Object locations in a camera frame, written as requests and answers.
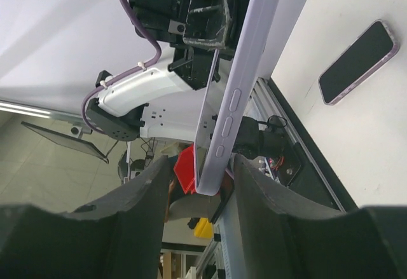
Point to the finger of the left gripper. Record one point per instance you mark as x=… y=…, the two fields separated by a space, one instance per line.
x=208 y=24

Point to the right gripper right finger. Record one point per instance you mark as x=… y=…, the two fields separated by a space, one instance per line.
x=285 y=235

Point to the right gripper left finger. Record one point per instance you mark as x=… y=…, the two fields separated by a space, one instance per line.
x=118 y=235

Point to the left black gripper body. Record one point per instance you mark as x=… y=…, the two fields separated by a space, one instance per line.
x=192 y=64

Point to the lilac silicone phone case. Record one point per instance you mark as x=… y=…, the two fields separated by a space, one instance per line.
x=240 y=81

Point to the phone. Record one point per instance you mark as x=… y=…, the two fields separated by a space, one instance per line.
x=206 y=120
x=367 y=54

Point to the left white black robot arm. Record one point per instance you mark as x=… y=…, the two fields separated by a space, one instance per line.
x=149 y=101

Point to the phone in clear purple case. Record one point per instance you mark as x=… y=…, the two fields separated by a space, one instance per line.
x=367 y=54

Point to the yellow plastic bin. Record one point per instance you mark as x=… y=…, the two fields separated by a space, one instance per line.
x=203 y=229

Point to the red plastic bin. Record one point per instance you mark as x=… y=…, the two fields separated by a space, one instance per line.
x=193 y=172

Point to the dark tilted monitor panel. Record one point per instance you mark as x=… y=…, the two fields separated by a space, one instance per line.
x=67 y=141

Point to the aluminium extrusion rail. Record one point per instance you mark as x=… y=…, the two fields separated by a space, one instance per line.
x=304 y=169

